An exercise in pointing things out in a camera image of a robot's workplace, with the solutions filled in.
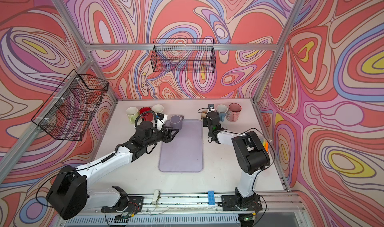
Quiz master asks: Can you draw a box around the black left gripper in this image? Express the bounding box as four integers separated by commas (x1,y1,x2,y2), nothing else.
142,126,179,149

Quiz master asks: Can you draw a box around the lavender mug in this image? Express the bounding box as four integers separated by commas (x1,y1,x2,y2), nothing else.
170,115,184,130

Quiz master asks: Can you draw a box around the blue floral mug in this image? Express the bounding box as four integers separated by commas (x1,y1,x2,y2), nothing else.
216,104,228,122

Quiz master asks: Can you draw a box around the pink cartoon mug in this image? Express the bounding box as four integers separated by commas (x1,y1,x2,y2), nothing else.
227,103,242,122

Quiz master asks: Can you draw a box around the white mug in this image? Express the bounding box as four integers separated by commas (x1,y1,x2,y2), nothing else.
152,104,164,114

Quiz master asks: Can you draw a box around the red mug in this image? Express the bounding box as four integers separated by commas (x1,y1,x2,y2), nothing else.
139,107,154,122

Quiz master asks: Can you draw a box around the light green mug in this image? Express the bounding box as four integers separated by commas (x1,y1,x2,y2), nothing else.
126,107,139,124

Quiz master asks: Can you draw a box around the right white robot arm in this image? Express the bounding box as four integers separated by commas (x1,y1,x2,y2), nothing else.
203,111,271,212

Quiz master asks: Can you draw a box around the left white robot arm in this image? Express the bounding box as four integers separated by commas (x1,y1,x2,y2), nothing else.
46,111,179,220

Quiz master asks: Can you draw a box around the box of coloured markers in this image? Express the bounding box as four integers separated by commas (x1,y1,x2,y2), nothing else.
262,139,270,153

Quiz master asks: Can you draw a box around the blue toy brick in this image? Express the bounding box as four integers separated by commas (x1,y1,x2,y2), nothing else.
207,191,216,206

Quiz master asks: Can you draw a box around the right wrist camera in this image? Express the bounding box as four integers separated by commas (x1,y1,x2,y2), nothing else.
198,104,215,114

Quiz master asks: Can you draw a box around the white clip on rail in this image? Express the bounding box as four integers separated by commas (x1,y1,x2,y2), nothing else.
151,190,161,205

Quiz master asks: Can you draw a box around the back black wire basket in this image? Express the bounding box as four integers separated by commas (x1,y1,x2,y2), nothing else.
151,38,216,73

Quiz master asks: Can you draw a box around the black wire basket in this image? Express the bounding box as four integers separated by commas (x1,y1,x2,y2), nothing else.
151,38,216,73
31,70,109,141

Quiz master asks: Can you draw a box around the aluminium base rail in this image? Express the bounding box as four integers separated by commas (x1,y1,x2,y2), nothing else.
54,193,311,227

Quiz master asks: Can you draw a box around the left black wire basket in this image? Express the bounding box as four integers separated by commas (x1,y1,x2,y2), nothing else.
31,70,109,141

